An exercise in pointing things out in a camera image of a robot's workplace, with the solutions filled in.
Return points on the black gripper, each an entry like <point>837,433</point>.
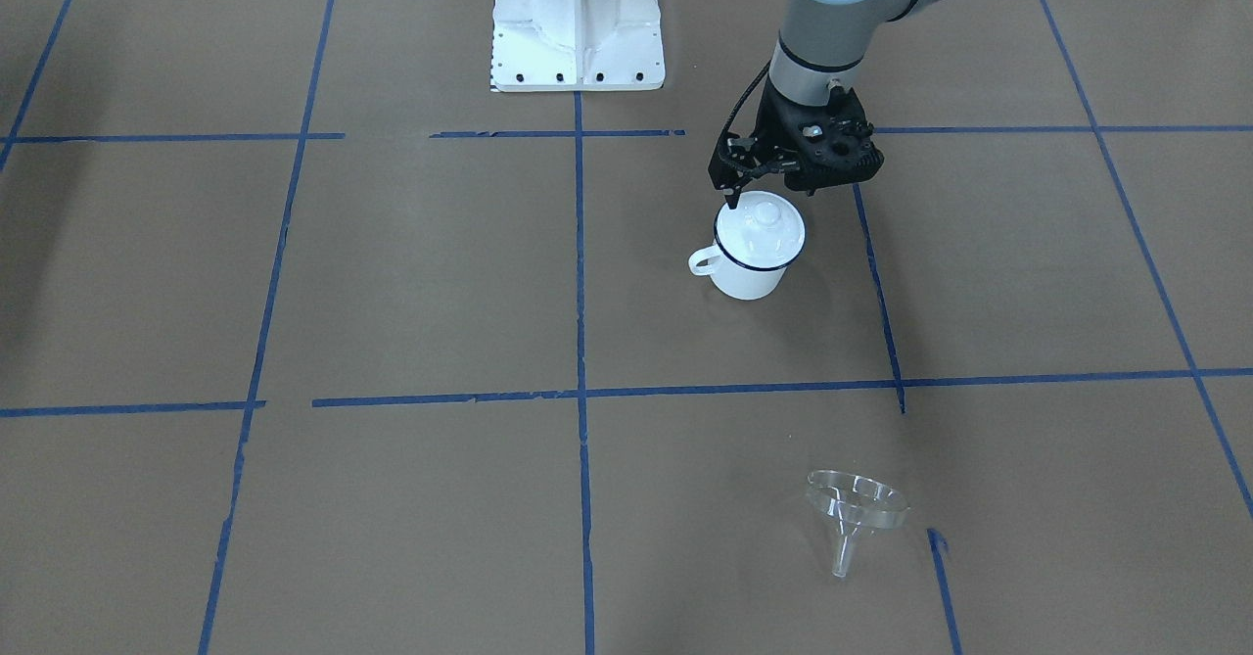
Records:
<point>780,120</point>

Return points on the white small dish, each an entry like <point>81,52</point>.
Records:
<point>763,231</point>

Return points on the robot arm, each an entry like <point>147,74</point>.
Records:
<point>822,43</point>

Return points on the white enamel mug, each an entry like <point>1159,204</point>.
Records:
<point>742,274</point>

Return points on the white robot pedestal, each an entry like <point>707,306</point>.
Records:
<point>561,45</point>

